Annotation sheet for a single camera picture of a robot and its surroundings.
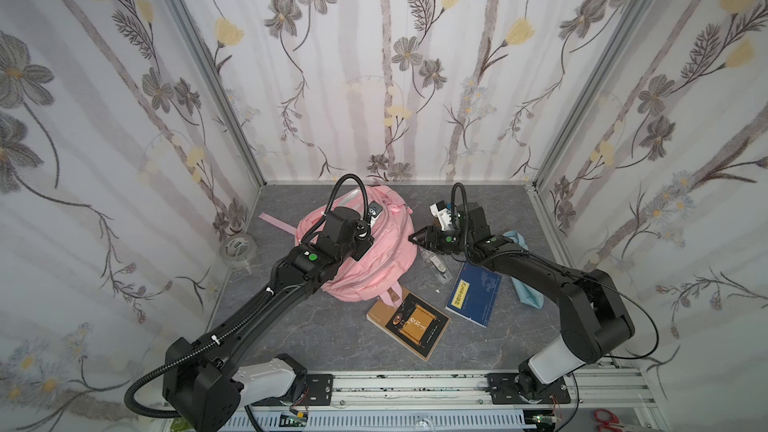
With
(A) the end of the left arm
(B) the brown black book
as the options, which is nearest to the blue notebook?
(B) the brown black book

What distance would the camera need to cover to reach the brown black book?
816 mm

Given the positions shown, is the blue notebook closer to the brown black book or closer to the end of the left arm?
the brown black book
